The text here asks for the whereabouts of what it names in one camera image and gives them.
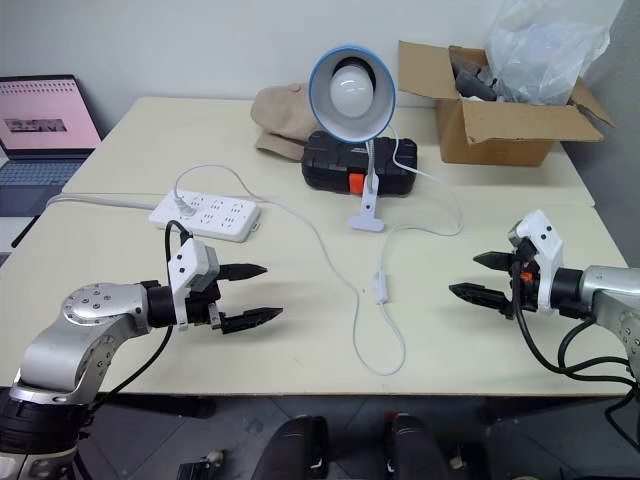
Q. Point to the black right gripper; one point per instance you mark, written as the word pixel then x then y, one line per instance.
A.
pixel 525 290

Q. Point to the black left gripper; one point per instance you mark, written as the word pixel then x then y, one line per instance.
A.
pixel 202 307

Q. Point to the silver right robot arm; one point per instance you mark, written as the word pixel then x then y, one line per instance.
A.
pixel 607 285

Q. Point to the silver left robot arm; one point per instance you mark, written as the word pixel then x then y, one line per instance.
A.
pixel 80 320

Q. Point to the blue white clip desk lamp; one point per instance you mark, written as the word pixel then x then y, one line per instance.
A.
pixel 385 95

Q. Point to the white power strip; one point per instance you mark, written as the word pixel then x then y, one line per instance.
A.
pixel 225 215

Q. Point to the brown cardboard box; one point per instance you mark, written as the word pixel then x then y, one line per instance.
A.
pixel 500 135

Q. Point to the black tool case orange latch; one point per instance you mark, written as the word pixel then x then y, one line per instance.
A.
pixel 330 160

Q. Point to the dark rounded shape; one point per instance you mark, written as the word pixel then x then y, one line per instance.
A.
pixel 415 450
pixel 295 450

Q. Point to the beige cloth hat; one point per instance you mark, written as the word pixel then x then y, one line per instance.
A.
pixel 280 115

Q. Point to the dark grey items in box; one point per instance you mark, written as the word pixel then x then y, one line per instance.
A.
pixel 470 82

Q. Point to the white light bulb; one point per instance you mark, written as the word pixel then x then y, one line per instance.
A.
pixel 352 90

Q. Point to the black slanted bar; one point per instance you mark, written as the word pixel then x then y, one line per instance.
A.
pixel 24 232

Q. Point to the clear plastic bag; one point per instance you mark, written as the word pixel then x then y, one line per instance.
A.
pixel 545 50

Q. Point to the blue laptop with pink screen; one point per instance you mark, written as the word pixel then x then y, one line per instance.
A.
pixel 40 125

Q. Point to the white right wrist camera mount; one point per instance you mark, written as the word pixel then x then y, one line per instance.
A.
pixel 547 245

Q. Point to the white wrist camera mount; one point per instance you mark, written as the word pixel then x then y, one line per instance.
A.
pixel 547 245
pixel 182 265

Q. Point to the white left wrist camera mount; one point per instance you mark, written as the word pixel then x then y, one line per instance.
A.
pixel 182 265

